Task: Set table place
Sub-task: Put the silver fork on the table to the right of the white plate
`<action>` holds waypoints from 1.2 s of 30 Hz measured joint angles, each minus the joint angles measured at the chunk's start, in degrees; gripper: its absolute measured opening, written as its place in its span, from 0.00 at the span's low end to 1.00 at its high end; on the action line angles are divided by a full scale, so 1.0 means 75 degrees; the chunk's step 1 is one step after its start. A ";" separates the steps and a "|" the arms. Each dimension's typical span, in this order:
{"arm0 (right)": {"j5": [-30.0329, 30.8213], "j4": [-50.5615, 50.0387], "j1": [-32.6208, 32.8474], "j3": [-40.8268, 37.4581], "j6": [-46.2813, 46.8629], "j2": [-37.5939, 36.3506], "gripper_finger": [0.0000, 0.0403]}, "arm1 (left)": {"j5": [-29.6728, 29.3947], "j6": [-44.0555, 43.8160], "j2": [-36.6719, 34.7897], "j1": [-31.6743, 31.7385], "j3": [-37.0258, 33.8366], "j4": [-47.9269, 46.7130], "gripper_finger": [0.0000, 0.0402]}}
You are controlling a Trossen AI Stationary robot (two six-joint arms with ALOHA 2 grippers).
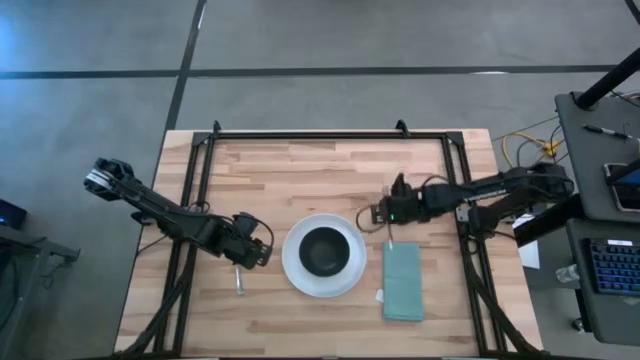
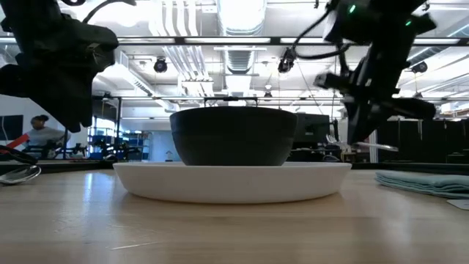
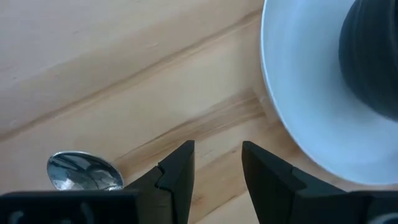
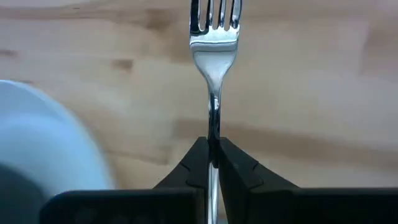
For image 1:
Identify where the black bowl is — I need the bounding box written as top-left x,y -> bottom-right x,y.
298,226 -> 351,278

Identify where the yellow cable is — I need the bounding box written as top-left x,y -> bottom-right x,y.
501,130 -> 564,169

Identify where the phone with light case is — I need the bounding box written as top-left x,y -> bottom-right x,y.
603,160 -> 640,214

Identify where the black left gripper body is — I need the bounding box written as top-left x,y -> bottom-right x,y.
212,212 -> 261,261

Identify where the grey keyboard desk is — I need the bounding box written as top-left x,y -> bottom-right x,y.
565,218 -> 640,347

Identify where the black table frame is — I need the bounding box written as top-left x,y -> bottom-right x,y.
114,119 -> 546,359

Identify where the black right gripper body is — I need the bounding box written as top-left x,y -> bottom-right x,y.
384,173 -> 429,226

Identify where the backlit black keyboard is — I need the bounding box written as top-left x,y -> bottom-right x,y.
588,238 -> 640,296

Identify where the white paper sheet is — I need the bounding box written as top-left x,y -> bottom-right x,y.
514,213 -> 541,270

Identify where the teal folded napkin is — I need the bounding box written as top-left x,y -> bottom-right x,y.
382,241 -> 425,323

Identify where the white plate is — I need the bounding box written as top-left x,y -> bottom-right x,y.
281,213 -> 368,299

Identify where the grey side desk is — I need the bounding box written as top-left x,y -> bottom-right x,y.
554,91 -> 640,224

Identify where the black pen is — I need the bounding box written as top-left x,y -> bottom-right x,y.
582,123 -> 631,141

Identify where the black pole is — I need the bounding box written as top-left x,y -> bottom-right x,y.
574,47 -> 640,110

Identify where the small black device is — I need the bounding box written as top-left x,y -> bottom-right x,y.
0,198 -> 29,231

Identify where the grey metal furniture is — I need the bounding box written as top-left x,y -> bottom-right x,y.
0,224 -> 81,360

